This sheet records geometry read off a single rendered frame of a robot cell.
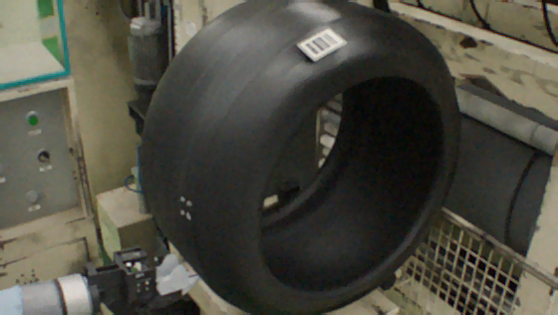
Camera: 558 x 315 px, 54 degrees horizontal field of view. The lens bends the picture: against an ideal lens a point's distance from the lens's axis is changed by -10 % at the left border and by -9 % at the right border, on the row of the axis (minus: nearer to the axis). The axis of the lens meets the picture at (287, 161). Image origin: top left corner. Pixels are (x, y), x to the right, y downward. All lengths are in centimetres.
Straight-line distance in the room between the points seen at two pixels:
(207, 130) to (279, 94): 11
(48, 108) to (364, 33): 80
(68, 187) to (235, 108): 78
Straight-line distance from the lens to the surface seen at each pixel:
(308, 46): 86
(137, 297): 99
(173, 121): 93
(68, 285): 95
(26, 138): 144
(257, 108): 83
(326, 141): 161
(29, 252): 153
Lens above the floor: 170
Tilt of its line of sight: 28 degrees down
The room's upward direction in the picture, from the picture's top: 1 degrees clockwise
